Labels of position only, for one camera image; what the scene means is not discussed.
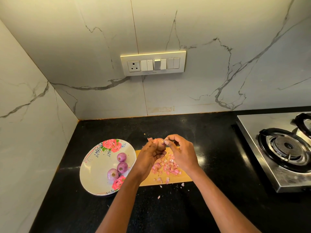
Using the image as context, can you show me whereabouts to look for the black stone countertop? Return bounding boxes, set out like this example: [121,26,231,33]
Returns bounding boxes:
[29,106,311,233]

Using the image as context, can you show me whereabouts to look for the person's right forearm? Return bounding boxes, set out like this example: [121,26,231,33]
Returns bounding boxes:
[188,165,262,233]

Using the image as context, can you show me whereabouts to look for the person's right hand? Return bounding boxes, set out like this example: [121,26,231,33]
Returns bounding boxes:
[164,134,201,175]

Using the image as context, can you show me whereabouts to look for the stainless steel gas stove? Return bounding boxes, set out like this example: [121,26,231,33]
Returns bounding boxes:
[236,112,311,193]

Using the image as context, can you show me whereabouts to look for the white wall switch panel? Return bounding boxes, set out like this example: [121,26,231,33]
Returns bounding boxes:
[120,50,187,77]

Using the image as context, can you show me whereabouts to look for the white floral plate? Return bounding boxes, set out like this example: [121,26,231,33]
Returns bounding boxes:
[79,139,137,196]

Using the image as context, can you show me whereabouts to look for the person's left hand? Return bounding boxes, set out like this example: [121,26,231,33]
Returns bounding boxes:
[130,139,167,183]

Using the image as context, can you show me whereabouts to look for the black stove burner grate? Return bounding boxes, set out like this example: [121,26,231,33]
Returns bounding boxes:
[292,112,311,139]
[257,128,311,173]

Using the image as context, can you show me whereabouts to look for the wooden cutting board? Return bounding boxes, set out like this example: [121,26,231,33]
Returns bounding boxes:
[136,148,193,187]

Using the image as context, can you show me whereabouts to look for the pile of onion peels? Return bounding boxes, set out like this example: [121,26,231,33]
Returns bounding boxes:
[151,155,184,199]

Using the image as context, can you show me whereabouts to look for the person's left forearm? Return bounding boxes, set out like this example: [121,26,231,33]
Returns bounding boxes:
[95,175,147,233]

